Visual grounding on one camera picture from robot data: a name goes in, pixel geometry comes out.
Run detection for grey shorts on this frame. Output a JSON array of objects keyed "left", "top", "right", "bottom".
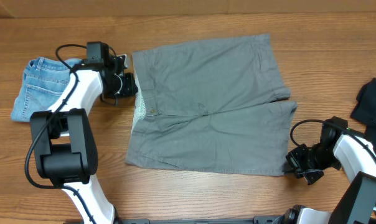
[{"left": 126, "top": 34, "right": 297, "bottom": 176}]

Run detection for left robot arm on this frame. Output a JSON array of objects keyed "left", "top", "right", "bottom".
[{"left": 24, "top": 42, "right": 138, "bottom": 223}]

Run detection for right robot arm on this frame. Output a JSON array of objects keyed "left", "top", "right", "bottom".
[{"left": 277, "top": 116, "right": 376, "bottom": 223}]

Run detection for folded blue denim jeans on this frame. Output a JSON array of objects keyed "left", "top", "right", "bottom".
[{"left": 11, "top": 57, "right": 81, "bottom": 122}]

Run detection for black garment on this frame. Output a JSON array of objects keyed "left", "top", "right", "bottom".
[{"left": 350, "top": 78, "right": 376, "bottom": 153}]

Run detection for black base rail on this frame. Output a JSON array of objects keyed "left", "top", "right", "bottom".
[{"left": 116, "top": 216, "right": 280, "bottom": 224}]

